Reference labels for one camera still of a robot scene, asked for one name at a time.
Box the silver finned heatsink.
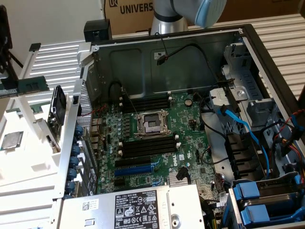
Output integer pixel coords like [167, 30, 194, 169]
[168, 176, 191, 186]

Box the cardboard box with black lettering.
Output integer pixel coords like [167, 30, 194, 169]
[103, 0, 157, 36]

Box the black plastic card guide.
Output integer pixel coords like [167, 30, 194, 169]
[225, 133, 259, 180]

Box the green motherboard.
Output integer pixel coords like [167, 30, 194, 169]
[91, 92, 227, 215]

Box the graphics card with black fan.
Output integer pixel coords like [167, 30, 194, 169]
[45, 85, 68, 154]

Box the black wire with connector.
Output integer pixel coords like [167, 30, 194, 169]
[154, 32, 220, 83]

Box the blue disk bay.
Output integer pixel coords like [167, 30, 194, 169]
[225, 175, 305, 229]

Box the blue flat SATA wire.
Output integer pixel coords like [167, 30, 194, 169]
[218, 104, 272, 177]

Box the silver port block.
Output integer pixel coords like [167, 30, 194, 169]
[90, 118, 104, 153]

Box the silver power supply with label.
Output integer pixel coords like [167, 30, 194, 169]
[56, 183, 205, 229]

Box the grey metal drive cage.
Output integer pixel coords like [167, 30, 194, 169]
[220, 42, 288, 134]

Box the black looped wire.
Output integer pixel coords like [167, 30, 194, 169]
[108, 81, 123, 104]

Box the black box device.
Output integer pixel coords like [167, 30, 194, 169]
[84, 20, 113, 42]

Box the black wire plug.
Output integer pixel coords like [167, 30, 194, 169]
[175, 167, 189, 181]

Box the metal CPU socket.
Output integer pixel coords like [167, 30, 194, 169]
[132, 108, 174, 139]

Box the green RAM stick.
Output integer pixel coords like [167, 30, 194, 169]
[0, 75, 50, 97]
[6, 104, 44, 115]

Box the silver CPU chip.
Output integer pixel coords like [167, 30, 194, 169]
[0, 132, 24, 152]

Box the white parts rack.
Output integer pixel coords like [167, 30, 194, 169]
[0, 92, 74, 189]

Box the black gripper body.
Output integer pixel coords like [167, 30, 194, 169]
[0, 5, 12, 72]

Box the red yellow wire bundle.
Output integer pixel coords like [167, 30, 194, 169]
[274, 133, 305, 167]

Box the long black expansion slot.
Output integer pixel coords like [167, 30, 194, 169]
[115, 156, 152, 169]

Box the blue expansion slot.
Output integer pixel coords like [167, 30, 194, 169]
[114, 164, 153, 177]

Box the thin metal locking lever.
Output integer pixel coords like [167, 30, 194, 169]
[121, 88, 140, 117]

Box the open grey PC case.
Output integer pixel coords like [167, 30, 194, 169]
[51, 23, 305, 229]

